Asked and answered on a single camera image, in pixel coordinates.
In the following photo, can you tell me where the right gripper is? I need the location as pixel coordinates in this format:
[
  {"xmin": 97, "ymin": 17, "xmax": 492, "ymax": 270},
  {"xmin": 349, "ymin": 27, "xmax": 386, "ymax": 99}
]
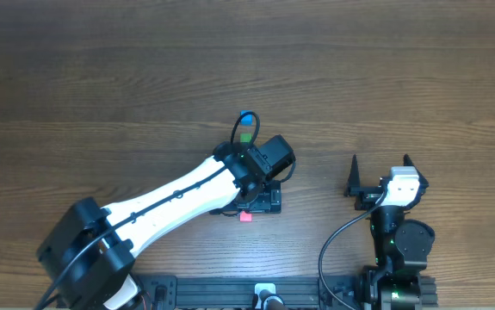
[{"xmin": 343, "ymin": 153, "xmax": 430, "ymax": 212}]

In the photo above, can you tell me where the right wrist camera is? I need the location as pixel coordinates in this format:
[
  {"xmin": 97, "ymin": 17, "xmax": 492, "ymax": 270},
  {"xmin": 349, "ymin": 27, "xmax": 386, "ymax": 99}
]
[{"xmin": 385, "ymin": 166, "xmax": 421, "ymax": 207}]

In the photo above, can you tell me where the black cable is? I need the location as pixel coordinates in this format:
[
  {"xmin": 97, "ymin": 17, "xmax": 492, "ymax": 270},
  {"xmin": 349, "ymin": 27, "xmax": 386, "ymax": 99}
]
[
  {"xmin": 318, "ymin": 189, "xmax": 390, "ymax": 310},
  {"xmin": 34, "ymin": 110, "xmax": 297, "ymax": 310}
]

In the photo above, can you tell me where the mounting rail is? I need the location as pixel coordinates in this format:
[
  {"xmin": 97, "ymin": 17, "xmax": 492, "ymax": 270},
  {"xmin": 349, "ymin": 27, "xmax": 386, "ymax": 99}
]
[{"xmin": 134, "ymin": 275, "xmax": 439, "ymax": 310}]

